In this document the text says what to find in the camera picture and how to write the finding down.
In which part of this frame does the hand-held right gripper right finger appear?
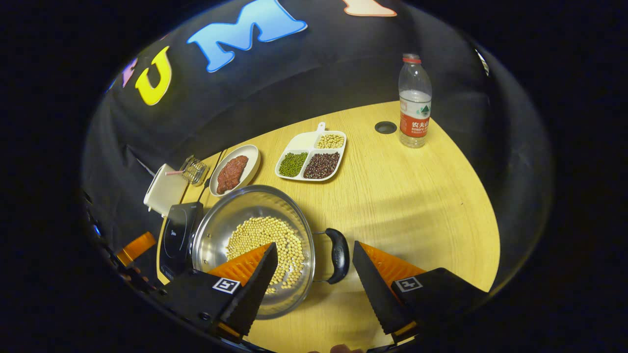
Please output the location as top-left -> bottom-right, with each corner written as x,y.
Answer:
352,241 -> 489,344

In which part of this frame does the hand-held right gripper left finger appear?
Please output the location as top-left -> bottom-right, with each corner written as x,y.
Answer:
157,242 -> 279,341

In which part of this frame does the black induction cooktop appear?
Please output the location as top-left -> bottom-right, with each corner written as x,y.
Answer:
158,202 -> 204,281

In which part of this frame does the stainless steel pot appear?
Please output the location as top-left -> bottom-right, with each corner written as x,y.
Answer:
191,184 -> 350,320

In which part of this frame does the large soybean pile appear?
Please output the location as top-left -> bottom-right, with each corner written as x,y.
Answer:
226,216 -> 306,295

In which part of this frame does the white toaster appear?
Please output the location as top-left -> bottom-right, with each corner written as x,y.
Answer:
143,163 -> 189,218

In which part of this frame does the red meat slice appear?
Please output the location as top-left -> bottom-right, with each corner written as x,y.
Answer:
216,155 -> 249,195

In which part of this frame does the green mung bean portion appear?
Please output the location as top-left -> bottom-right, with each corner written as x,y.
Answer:
279,152 -> 309,177

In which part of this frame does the white oval plate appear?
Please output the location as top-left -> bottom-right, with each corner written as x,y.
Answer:
209,144 -> 261,197

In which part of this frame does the dark red bean portion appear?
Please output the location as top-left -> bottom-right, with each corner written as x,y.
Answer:
303,152 -> 340,179

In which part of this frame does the white divided dish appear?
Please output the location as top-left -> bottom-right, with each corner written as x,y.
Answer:
275,122 -> 347,182

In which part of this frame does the small soybean portion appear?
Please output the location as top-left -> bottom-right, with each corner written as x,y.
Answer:
315,134 -> 345,150

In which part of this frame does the clear water bottle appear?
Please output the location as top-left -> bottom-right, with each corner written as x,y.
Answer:
398,53 -> 433,149

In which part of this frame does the black backdrop cloth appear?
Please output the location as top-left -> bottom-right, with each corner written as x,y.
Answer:
81,0 -> 552,295

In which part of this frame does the wire mesh basket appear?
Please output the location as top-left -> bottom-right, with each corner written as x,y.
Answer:
180,155 -> 210,187

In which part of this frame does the black power cable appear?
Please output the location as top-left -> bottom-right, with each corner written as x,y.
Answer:
196,149 -> 229,202

